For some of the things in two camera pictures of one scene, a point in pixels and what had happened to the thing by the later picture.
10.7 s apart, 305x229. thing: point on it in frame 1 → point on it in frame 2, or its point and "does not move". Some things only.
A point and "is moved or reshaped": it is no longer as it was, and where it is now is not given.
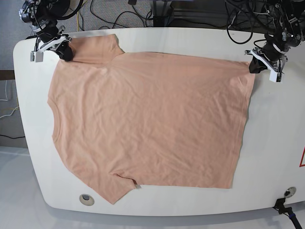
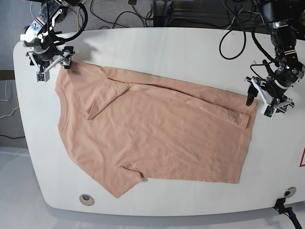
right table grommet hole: x=289 y=192 does not move
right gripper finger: x=256 y=65 → x=252 y=92
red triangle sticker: x=301 y=165 does not move
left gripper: x=50 y=37 → x=43 y=62
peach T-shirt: x=153 y=120 is moved or reshaped
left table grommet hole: x=86 y=199 does not move
